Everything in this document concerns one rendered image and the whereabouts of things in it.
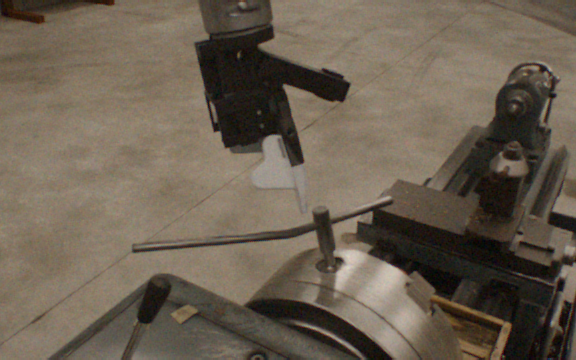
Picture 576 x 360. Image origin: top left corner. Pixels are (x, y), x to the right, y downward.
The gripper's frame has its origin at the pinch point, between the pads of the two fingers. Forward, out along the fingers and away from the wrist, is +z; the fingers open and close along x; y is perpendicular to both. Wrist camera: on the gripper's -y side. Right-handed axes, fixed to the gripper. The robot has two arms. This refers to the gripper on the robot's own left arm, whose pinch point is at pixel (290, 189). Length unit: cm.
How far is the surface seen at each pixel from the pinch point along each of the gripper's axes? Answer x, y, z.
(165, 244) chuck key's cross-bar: 0.7, 16.2, 1.9
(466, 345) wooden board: -14, -32, 50
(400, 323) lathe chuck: 10.3, -8.0, 16.6
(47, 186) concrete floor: -276, 81, 83
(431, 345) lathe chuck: 11.5, -11.2, 20.5
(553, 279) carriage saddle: -21, -58, 48
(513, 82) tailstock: -73, -89, 22
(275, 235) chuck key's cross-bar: 0.5, 3.1, 5.2
